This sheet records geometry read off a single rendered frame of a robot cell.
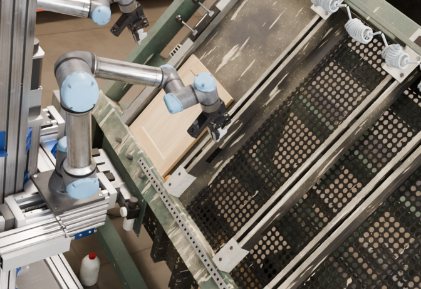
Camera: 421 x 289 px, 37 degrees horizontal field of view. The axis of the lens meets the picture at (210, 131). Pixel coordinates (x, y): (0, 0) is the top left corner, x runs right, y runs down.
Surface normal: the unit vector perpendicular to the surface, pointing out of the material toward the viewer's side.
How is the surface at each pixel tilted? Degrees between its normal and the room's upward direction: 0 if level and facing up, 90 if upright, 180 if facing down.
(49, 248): 90
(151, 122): 56
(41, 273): 0
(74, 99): 82
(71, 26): 0
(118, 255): 0
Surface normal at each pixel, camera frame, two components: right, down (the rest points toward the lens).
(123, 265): 0.23, -0.78
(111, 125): -0.57, -0.32
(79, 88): 0.38, 0.52
